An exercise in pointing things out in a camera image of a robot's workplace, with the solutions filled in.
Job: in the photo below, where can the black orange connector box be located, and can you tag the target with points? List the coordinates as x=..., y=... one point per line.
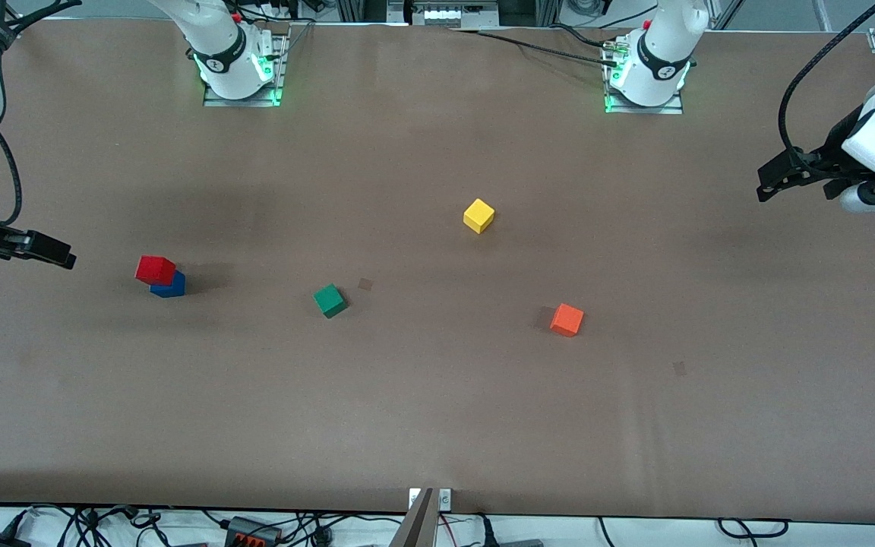
x=244, y=528

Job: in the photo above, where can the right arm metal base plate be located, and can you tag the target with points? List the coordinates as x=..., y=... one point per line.
x=244, y=102

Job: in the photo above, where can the green wooden cube block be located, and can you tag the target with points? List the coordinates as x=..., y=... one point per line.
x=329, y=301

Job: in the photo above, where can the red wooden cube block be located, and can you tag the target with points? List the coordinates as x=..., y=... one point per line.
x=155, y=270

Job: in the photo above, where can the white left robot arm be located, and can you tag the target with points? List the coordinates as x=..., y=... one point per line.
x=661, y=45

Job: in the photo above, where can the metal frame equipment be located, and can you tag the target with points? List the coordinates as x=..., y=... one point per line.
x=445, y=14

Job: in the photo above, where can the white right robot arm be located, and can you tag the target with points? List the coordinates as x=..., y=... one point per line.
x=225, y=45

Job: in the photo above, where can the black power plug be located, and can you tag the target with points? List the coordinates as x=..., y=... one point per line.
x=488, y=535

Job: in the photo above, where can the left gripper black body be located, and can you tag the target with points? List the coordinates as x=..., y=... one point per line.
x=837, y=148

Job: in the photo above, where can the yellow wooden cube block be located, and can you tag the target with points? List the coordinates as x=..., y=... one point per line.
x=478, y=216

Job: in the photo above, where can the white mounting bracket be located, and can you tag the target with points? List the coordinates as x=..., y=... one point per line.
x=445, y=499

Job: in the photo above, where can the orange wooden cube block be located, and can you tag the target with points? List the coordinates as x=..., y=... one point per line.
x=567, y=320

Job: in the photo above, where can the blue wooden cube block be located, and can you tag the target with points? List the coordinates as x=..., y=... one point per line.
x=173, y=289

